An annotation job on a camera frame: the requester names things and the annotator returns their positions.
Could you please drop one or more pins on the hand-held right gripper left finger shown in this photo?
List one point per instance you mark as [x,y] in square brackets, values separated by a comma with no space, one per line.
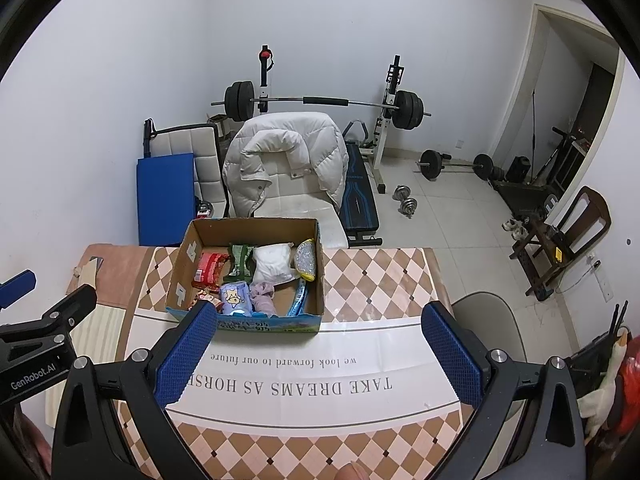
[185,355]

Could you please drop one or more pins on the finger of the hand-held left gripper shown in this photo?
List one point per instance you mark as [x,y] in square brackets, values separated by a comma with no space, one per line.
[65,310]
[17,287]

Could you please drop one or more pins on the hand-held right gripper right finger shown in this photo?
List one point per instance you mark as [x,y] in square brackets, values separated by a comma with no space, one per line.
[452,355]

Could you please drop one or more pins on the red snack packet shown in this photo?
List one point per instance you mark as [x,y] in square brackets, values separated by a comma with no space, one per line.
[210,267]

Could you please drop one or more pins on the grey purple cloth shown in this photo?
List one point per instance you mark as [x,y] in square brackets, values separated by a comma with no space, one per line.
[262,297]

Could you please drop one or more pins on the cardboard box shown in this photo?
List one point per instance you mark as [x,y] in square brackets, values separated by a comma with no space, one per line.
[280,324]

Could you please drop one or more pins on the green snack packet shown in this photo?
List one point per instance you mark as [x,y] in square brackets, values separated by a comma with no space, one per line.
[240,260]

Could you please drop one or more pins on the white clear plastic bag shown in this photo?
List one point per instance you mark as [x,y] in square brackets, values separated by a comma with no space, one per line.
[272,265]

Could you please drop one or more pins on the long blue snack packet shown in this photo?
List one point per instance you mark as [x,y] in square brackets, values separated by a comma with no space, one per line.
[298,297]

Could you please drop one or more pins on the silver yellow snack packet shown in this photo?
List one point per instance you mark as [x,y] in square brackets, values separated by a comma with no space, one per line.
[305,260]

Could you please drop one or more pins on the flat cardboard piece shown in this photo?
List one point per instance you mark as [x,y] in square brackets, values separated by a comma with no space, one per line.
[87,275]

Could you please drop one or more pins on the cream and pink table mat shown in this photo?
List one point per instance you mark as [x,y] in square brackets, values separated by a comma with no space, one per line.
[110,320]

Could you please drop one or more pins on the beige round chair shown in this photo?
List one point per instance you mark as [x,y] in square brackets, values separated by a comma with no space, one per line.
[485,320]

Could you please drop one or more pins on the cardboard piece with phone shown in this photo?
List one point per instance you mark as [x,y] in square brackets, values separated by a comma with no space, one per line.
[97,261]

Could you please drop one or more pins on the checkered printed tablecloth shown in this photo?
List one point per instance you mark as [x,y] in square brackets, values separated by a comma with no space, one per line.
[300,410]

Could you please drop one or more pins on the pair of white shoes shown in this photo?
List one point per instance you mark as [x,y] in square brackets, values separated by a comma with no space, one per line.
[515,227]

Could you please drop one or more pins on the black router with antennas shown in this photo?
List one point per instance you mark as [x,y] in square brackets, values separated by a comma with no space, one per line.
[595,352]

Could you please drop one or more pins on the red and silver object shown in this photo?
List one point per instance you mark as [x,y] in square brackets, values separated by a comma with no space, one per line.
[206,210]

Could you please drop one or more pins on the blue padded bench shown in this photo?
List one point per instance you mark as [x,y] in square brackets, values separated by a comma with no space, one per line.
[165,195]

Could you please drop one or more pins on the chrome dumbbell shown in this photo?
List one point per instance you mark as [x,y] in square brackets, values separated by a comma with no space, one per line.
[401,193]
[408,207]

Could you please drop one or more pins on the white goose plush toy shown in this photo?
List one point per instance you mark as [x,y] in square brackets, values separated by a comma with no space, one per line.
[600,400]

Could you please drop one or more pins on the black exercise platform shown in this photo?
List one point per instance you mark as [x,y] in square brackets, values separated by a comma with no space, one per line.
[530,197]

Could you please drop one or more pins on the red bag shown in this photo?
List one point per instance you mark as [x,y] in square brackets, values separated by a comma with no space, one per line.
[631,395]

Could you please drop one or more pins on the weight bench with rack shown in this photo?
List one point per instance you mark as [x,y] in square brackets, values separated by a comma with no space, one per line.
[357,195]

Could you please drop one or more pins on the stack of black weight plates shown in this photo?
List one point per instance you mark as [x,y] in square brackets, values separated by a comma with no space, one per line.
[497,173]

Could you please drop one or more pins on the white leather chair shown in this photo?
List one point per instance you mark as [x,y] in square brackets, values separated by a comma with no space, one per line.
[300,205]

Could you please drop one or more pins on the short barbell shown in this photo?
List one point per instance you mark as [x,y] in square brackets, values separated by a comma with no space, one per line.
[432,164]

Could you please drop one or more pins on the dark wooden chair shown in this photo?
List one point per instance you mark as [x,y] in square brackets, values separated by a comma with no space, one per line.
[590,220]

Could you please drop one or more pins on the white quilted panel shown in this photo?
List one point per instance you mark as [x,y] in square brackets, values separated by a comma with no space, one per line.
[185,137]

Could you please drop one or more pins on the white down jacket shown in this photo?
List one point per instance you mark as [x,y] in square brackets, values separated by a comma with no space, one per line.
[280,160]

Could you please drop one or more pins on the black metal stand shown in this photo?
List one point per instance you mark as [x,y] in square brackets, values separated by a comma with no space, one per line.
[562,155]

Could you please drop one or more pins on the brown cardboard carton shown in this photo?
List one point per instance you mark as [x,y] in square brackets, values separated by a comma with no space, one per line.
[218,126]

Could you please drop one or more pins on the long barbell with black plates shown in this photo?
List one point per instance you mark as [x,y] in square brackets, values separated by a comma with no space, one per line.
[325,101]

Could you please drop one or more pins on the white door frame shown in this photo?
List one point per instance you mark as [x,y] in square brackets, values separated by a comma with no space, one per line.
[520,85]

